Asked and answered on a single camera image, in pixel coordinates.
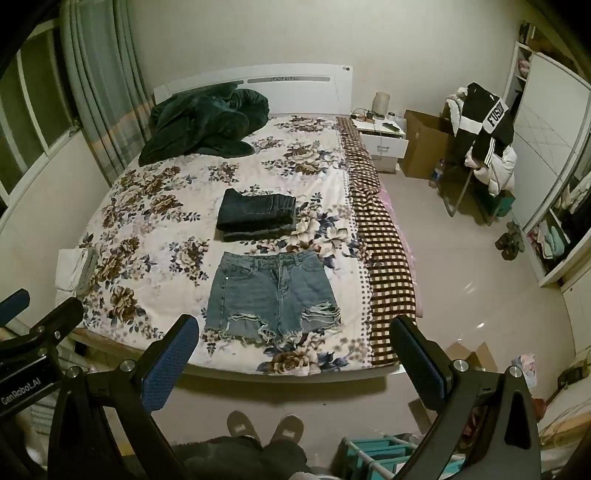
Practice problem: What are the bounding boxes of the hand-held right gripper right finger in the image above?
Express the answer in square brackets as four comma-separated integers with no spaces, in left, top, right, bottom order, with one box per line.
[390,315,542,480]

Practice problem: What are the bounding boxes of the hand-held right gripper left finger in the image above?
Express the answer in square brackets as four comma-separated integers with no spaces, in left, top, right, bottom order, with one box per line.
[48,315,200,480]

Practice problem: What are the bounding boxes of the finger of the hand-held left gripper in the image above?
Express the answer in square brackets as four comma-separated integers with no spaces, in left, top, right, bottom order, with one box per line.
[0,296,85,352]
[0,289,31,325]

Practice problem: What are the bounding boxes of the light blue denim shorts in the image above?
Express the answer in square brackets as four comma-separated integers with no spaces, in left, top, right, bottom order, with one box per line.
[204,250,342,345]

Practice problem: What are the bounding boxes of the flat cardboard piece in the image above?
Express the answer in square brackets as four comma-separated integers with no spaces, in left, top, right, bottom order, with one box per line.
[445,340,500,370]

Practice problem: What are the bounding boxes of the folded white cloth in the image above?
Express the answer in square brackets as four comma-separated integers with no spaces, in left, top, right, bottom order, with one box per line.
[55,247,100,296]

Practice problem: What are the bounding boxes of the grey slipper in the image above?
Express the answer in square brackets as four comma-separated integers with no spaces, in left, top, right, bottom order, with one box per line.
[226,410,262,446]
[269,414,305,446]

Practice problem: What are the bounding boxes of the teal storage rack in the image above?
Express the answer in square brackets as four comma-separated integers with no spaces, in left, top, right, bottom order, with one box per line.
[339,434,465,480]

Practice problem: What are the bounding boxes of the pink and blue packet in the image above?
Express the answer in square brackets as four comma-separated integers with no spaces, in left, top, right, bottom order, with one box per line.
[516,353,539,387]

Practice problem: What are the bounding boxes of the brown checked blanket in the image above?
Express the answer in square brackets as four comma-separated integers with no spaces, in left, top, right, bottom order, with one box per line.
[335,117,416,365]

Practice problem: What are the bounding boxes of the person's dark trousers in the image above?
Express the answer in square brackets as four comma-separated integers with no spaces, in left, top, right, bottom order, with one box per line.
[173,436,312,480]

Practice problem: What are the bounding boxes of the floral bed sheet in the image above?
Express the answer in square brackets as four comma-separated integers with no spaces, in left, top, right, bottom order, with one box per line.
[76,114,372,376]

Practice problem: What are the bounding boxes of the dark slippers pair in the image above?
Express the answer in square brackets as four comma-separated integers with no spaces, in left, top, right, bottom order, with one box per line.
[495,220,525,261]

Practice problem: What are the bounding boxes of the metal chair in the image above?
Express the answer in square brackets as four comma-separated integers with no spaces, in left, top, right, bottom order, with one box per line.
[441,154,494,227]

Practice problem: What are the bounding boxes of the folded dark jeans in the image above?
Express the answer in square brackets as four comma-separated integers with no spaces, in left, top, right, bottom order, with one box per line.
[216,188,297,243]

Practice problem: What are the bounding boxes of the teal box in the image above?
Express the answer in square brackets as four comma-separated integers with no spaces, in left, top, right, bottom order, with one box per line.
[485,189,517,217]

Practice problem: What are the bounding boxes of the window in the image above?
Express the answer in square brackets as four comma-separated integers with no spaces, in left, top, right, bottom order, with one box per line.
[0,28,80,204]

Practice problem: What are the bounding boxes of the white puffy jacket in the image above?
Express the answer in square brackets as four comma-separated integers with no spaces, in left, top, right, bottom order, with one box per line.
[464,143,517,195]

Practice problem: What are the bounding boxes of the brown cardboard box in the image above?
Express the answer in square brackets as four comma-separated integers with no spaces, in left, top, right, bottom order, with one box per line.
[399,110,462,180]

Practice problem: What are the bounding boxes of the white nightstand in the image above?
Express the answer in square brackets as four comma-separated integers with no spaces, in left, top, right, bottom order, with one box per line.
[356,117,410,174]

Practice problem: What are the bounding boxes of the grey-green curtain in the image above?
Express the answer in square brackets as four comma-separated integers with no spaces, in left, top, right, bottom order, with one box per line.
[59,0,154,186]

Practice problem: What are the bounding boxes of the dark green blanket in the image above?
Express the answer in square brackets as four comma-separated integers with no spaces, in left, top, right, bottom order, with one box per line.
[139,84,270,166]

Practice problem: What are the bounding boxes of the black and white jacket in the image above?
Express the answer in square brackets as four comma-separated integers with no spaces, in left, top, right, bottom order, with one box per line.
[455,83,516,169]

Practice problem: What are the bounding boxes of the white wardrobe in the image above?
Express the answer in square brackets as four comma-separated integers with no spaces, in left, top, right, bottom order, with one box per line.
[502,22,591,288]

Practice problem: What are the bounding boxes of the white bed headboard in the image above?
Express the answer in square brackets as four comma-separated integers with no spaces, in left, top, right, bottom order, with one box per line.
[153,65,353,117]

